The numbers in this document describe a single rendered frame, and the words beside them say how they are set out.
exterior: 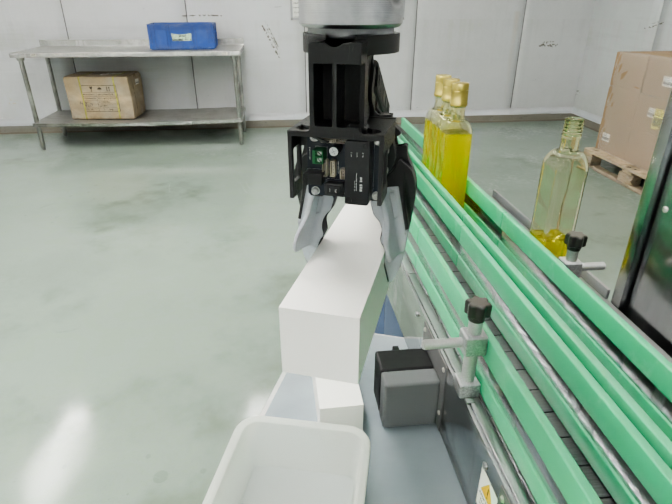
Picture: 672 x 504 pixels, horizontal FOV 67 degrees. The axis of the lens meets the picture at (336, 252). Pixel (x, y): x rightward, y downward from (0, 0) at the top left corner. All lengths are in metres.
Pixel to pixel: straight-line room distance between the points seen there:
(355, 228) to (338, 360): 0.16
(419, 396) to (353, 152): 0.46
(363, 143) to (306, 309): 0.13
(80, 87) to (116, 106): 0.35
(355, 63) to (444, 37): 5.78
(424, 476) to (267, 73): 5.40
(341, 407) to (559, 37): 6.14
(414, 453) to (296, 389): 0.21
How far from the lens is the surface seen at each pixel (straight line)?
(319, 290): 0.40
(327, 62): 0.36
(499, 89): 6.43
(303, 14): 0.39
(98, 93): 5.53
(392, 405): 0.75
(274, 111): 5.95
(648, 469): 0.54
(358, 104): 0.38
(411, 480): 0.73
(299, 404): 0.82
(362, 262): 0.44
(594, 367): 0.62
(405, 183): 0.43
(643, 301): 0.88
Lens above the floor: 1.31
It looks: 27 degrees down
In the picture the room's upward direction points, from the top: straight up
